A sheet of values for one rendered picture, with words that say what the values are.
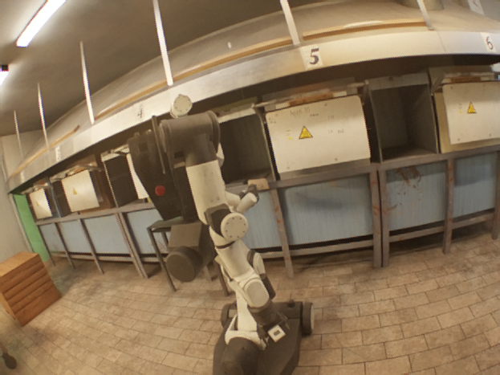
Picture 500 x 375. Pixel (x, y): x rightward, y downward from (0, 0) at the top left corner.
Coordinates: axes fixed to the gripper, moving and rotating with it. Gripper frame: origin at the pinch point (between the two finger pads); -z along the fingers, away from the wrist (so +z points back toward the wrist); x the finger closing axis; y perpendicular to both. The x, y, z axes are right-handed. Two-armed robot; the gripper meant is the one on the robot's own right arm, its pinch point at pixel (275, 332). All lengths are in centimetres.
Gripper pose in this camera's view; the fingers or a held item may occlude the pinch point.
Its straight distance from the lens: 98.7
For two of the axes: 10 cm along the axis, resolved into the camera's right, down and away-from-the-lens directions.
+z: -3.9, -8.9, -2.5
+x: 8.2, -4.6, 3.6
